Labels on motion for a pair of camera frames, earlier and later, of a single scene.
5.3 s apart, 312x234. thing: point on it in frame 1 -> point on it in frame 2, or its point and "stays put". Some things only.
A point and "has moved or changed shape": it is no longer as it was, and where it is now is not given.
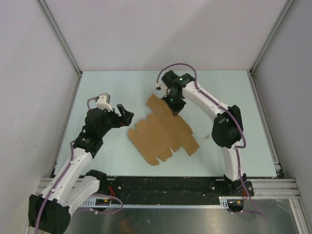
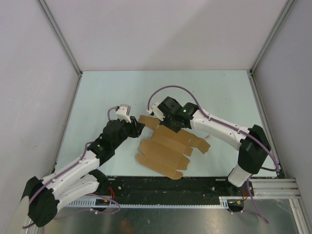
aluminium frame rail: [262, 187] stays put
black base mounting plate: [147, 187] stays put
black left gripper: [125, 120] -> [136, 127]
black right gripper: [175, 109] -> [175, 129]
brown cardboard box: [164, 132] has moved or changed shape
